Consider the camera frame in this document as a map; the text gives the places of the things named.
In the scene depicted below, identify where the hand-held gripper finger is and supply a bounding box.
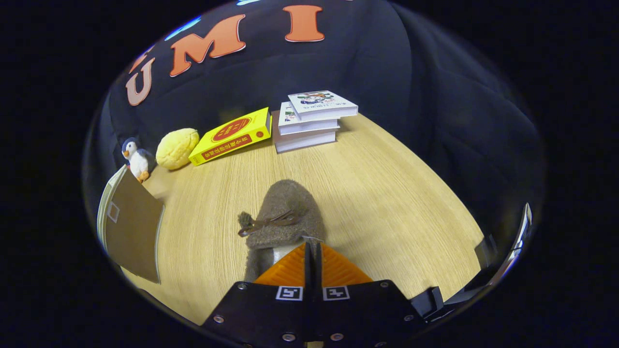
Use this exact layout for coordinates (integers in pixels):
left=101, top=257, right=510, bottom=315
left=201, top=243, right=310, bottom=348
left=314, top=243, right=429, bottom=348

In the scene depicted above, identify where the brown fuzzy slipper shoe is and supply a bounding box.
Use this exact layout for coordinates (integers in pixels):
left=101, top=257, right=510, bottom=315
left=237, top=179, right=327, bottom=283

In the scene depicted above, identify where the brown fabric storage box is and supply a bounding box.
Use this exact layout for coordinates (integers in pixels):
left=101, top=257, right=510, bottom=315
left=97, top=164, right=166, bottom=285

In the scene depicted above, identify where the white paperback book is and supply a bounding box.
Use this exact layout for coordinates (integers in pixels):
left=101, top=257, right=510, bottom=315
left=272, top=110, right=338, bottom=154
left=278, top=101, right=340, bottom=136

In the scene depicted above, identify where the yellow book with red label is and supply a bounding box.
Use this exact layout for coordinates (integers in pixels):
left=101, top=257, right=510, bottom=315
left=188, top=107, right=272, bottom=167

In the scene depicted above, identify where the yellow bread bun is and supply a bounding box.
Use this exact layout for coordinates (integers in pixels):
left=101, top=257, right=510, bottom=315
left=155, top=128, right=200, bottom=171

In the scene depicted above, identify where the penguin plush toy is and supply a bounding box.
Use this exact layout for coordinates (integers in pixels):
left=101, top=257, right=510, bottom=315
left=121, top=137, right=156, bottom=184

